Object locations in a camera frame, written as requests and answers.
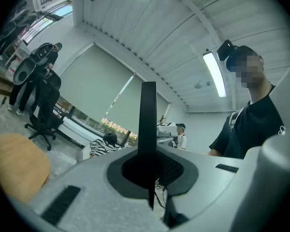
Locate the person's black t-shirt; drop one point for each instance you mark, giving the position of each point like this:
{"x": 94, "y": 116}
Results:
{"x": 251, "y": 129}

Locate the black office chair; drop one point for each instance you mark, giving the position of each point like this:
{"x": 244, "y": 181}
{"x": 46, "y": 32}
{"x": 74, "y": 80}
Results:
{"x": 46, "y": 98}

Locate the white table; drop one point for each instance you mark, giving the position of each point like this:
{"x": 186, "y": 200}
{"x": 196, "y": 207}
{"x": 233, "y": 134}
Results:
{"x": 14, "y": 54}

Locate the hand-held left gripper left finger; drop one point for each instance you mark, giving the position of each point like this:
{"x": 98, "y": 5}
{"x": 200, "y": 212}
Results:
{"x": 87, "y": 190}

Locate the person's head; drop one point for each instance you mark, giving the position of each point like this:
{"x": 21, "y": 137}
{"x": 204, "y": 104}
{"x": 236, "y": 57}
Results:
{"x": 246, "y": 66}

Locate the grey desk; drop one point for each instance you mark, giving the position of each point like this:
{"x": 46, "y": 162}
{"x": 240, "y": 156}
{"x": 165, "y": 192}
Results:
{"x": 165, "y": 135}

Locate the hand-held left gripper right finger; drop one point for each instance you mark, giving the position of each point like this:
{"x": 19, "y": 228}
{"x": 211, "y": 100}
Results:
{"x": 207, "y": 175}

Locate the narrow grey roller blind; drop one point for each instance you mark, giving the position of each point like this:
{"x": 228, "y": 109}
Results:
{"x": 128, "y": 105}

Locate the round wooden table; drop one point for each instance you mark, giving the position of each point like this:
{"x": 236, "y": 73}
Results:
{"x": 14, "y": 163}

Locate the white armchair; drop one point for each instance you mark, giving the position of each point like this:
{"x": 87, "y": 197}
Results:
{"x": 84, "y": 153}

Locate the long ceiling light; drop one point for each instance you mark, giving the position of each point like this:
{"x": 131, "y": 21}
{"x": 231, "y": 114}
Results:
{"x": 215, "y": 74}

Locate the large grey roller blind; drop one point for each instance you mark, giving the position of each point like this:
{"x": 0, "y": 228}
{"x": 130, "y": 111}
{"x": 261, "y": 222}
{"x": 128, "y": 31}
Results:
{"x": 91, "y": 81}

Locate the window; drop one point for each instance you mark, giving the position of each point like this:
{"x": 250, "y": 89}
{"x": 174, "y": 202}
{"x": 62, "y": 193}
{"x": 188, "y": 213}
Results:
{"x": 91, "y": 122}

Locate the black head-worn camera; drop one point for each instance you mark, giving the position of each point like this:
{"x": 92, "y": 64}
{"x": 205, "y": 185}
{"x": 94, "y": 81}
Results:
{"x": 226, "y": 49}

